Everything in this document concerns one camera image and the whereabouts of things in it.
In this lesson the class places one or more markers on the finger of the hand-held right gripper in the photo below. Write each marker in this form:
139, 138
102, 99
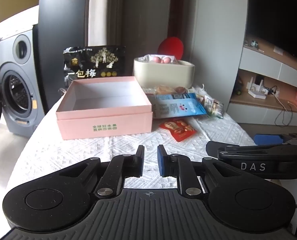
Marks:
214, 148
267, 139

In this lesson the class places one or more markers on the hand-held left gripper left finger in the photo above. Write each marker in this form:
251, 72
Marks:
139, 161

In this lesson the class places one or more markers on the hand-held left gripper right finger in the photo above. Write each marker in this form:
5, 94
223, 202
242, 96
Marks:
161, 160

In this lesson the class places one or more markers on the red snack packet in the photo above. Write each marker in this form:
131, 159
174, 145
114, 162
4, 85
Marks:
178, 128

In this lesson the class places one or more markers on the pink cardboard box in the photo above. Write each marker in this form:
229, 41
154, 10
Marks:
106, 120

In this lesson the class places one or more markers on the blue snack packet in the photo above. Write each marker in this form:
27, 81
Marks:
176, 106

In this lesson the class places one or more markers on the clear bread packet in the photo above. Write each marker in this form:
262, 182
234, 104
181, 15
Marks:
181, 90
163, 90

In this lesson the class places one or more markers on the white wooden shelf cabinet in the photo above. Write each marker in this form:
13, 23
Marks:
258, 110

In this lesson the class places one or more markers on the clear nut snack packet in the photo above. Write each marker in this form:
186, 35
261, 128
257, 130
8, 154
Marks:
212, 106

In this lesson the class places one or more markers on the white router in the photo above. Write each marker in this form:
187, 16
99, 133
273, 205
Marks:
257, 93

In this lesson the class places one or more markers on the white textured tablecloth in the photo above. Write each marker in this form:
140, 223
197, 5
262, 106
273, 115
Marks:
71, 152

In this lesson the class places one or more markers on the cream oval container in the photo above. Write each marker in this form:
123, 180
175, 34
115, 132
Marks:
163, 75

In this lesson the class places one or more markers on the pink egg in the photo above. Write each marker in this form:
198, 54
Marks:
156, 59
167, 60

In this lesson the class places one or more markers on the white paper liner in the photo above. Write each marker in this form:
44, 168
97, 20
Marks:
147, 58

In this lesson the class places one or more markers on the black snack bag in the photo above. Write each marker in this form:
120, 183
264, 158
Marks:
94, 63

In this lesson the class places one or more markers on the red round paddle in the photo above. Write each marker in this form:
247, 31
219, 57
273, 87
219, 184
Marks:
169, 46

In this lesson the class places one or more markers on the black television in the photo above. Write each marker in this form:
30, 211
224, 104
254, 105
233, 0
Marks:
281, 12

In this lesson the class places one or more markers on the grey washing machine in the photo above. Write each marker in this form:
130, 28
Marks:
16, 80

